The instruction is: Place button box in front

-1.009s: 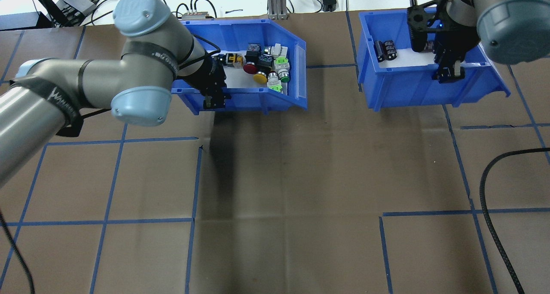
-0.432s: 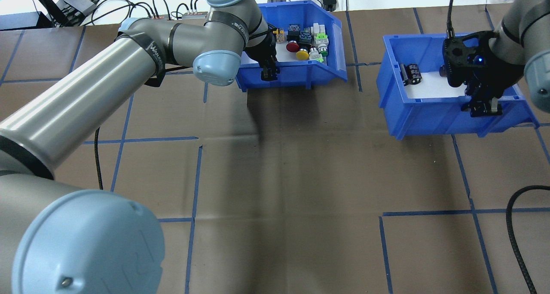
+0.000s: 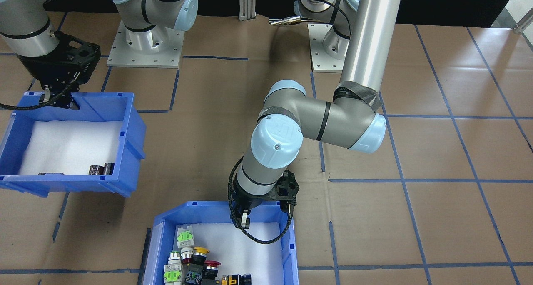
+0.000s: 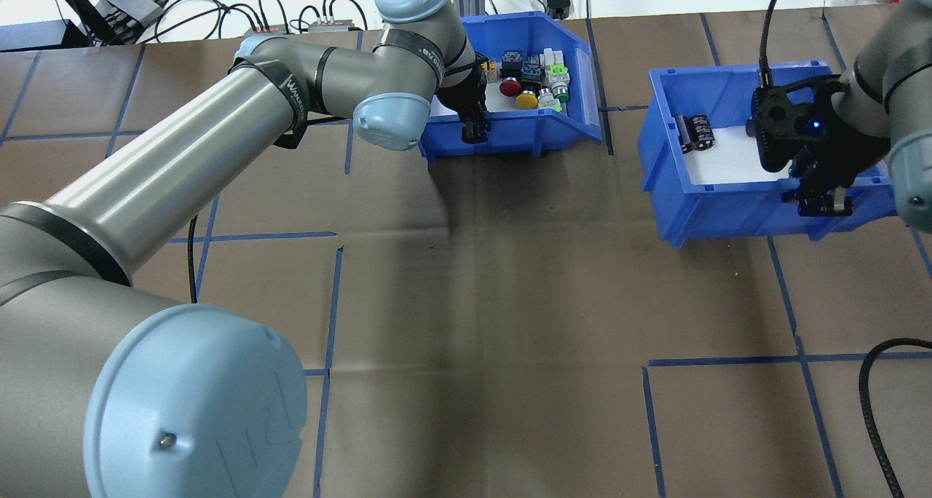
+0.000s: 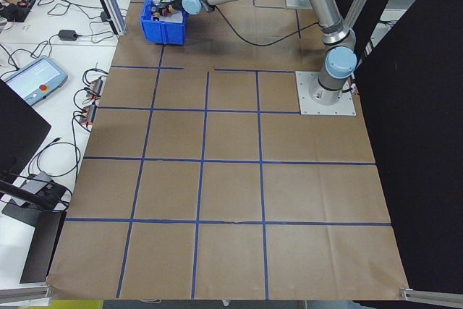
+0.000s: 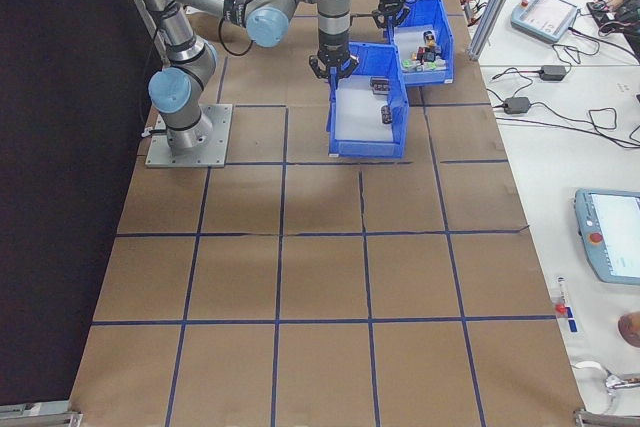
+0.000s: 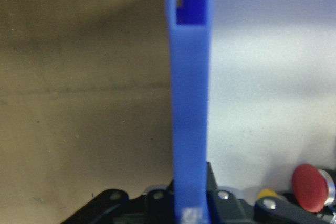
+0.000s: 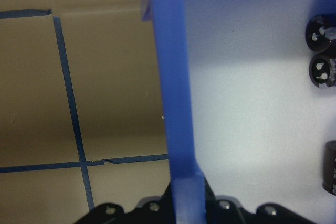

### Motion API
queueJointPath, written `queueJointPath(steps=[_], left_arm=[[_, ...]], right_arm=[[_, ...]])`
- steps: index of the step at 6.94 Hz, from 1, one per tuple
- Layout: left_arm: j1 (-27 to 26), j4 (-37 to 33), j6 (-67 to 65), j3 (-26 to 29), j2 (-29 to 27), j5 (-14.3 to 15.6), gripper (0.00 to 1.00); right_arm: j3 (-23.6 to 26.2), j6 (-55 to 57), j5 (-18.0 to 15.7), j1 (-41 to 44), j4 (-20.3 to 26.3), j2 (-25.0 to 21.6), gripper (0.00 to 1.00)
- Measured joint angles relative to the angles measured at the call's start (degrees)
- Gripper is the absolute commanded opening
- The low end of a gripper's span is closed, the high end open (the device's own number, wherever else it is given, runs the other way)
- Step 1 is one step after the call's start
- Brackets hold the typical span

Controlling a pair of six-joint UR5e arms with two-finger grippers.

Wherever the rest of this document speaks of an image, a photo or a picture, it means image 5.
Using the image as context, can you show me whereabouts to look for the light blue teach pendant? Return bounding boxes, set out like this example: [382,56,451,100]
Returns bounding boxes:
[0,54,69,107]

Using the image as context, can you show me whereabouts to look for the black monitor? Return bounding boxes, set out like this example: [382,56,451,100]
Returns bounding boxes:
[0,79,52,182]

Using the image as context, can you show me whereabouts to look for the dark flat panel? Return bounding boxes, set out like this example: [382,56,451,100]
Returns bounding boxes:
[20,211,68,284]

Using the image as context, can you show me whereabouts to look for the black monitor stand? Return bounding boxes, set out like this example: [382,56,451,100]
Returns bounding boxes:
[0,177,63,227]

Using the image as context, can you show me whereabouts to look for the aluminium profile rail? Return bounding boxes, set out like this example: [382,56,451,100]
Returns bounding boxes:
[0,283,56,306]
[399,287,463,302]

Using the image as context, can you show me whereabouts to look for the grey electronic device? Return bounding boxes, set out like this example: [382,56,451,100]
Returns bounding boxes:
[22,171,72,212]

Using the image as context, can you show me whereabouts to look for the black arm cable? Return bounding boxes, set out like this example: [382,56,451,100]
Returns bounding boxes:
[212,4,322,46]

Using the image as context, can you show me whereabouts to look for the black fabric frame cover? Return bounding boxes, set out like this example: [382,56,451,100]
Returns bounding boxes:
[325,0,463,305]

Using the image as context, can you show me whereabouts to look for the black box with red button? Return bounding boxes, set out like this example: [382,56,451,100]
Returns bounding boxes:
[3,0,37,23]

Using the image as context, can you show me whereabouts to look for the blue bin with coloured pushbuttons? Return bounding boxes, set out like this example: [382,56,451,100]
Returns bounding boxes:
[140,0,189,46]

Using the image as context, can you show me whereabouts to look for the orange and black connector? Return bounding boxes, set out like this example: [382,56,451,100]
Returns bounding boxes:
[80,104,98,129]
[90,76,106,98]

